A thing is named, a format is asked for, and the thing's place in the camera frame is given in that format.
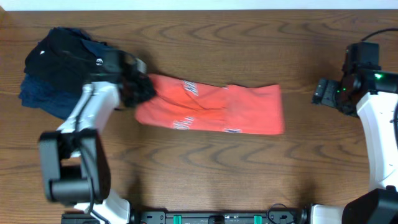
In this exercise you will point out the black folded shirt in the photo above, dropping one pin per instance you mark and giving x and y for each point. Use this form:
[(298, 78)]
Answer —
[(66, 58)]

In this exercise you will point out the navy blue folded shirt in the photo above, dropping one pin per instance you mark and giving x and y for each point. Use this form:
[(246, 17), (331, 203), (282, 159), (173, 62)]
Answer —
[(36, 93)]

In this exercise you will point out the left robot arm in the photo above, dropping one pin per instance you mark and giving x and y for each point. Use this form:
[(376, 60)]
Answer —
[(74, 167)]

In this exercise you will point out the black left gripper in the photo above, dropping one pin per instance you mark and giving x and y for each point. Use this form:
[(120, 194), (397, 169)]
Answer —
[(146, 86)]

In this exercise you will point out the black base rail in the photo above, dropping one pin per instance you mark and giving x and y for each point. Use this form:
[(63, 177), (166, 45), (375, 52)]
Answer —
[(277, 216)]

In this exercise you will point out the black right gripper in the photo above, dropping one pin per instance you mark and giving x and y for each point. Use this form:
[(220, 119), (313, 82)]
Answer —
[(325, 94)]

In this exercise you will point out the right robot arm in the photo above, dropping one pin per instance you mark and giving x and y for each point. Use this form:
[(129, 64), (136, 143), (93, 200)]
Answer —
[(371, 96)]

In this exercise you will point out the red t-shirt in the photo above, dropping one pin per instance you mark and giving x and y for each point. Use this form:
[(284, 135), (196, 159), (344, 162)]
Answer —
[(184, 105)]

